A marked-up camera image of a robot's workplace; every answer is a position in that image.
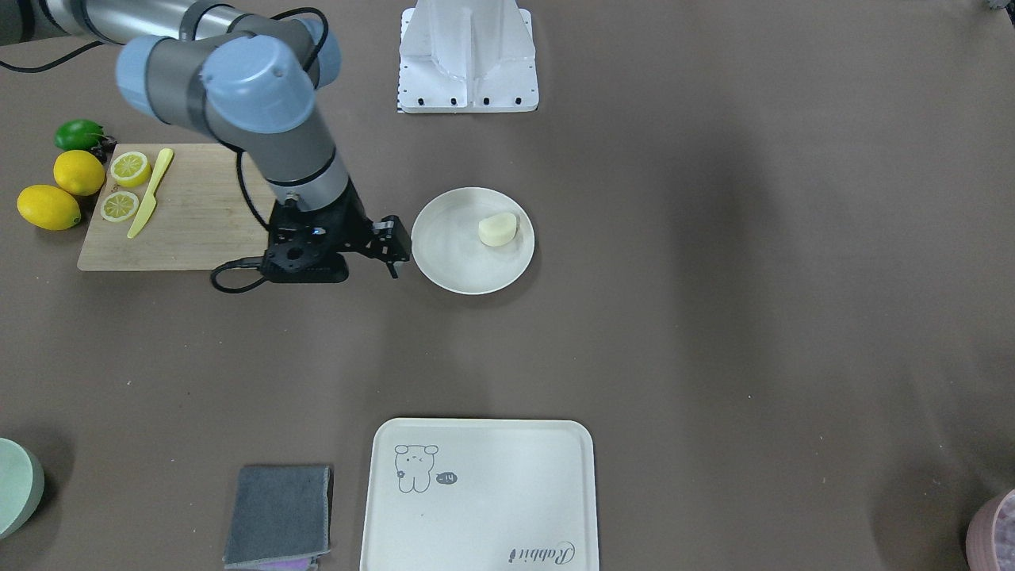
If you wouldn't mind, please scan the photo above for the white camera pole base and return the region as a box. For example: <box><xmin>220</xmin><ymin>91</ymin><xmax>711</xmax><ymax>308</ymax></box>
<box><xmin>396</xmin><ymin>1</ymin><xmax>540</xmax><ymax>113</ymax></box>

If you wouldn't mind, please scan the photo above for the round white plate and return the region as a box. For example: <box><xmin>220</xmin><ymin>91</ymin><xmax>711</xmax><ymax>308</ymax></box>
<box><xmin>411</xmin><ymin>187</ymin><xmax>536</xmax><ymax>295</ymax></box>

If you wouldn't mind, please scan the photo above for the lemon half near bun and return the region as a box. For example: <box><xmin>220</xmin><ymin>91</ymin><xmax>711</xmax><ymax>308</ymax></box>
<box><xmin>98</xmin><ymin>190</ymin><xmax>140</xmax><ymax>223</ymax></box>

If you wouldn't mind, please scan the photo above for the whole lemon lower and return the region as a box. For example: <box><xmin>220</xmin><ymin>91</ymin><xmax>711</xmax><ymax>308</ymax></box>
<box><xmin>53</xmin><ymin>151</ymin><xmax>106</xmax><ymax>197</ymax></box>

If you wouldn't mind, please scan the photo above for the wooden cutting board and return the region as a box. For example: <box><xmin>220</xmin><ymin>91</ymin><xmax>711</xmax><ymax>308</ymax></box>
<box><xmin>79</xmin><ymin>144</ymin><xmax>268</xmax><ymax>271</ymax></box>

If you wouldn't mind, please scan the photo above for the yellow plastic knife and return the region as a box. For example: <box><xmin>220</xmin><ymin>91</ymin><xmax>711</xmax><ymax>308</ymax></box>
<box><xmin>126</xmin><ymin>148</ymin><xmax>174</xmax><ymax>240</ymax></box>

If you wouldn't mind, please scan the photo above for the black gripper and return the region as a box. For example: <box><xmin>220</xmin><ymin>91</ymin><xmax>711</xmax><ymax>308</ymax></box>
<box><xmin>274</xmin><ymin>182</ymin><xmax>411</xmax><ymax>279</ymax></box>

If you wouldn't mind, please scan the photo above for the mint green bowl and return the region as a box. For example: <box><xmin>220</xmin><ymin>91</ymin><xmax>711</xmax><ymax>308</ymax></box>
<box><xmin>1</xmin><ymin>438</ymin><xmax>44</xmax><ymax>539</ymax></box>

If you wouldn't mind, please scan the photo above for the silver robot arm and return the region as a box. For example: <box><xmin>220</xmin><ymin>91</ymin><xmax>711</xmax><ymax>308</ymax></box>
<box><xmin>2</xmin><ymin>1</ymin><xmax>411</xmax><ymax>283</ymax></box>

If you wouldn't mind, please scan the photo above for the lemon half near edge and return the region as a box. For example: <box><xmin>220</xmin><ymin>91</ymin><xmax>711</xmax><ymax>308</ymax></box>
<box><xmin>109</xmin><ymin>151</ymin><xmax>152</xmax><ymax>188</ymax></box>

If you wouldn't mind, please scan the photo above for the grey folded cloth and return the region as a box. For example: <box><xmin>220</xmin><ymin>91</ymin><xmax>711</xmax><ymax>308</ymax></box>
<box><xmin>224</xmin><ymin>463</ymin><xmax>332</xmax><ymax>570</ymax></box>

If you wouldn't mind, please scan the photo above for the whole lemon upper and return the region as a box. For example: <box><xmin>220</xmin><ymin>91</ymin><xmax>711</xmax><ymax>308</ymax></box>
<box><xmin>16</xmin><ymin>184</ymin><xmax>81</xmax><ymax>231</ymax></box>

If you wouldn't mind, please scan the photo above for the pink bowl with ice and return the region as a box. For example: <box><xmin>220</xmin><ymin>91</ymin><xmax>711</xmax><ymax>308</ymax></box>
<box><xmin>965</xmin><ymin>490</ymin><xmax>1014</xmax><ymax>570</ymax></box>

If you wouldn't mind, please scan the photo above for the green lime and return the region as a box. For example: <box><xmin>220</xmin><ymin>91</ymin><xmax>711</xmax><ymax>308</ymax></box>
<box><xmin>53</xmin><ymin>119</ymin><xmax>105</xmax><ymax>151</ymax></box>

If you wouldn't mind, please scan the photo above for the white rabbit tray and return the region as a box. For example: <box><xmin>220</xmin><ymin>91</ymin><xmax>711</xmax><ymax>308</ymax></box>
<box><xmin>359</xmin><ymin>418</ymin><xmax>599</xmax><ymax>570</ymax></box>

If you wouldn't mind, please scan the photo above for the whole lemon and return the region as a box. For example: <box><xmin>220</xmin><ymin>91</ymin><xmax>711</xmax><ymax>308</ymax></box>
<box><xmin>16</xmin><ymin>184</ymin><xmax>81</xmax><ymax>231</ymax></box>
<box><xmin>53</xmin><ymin>151</ymin><xmax>106</xmax><ymax>197</ymax></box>

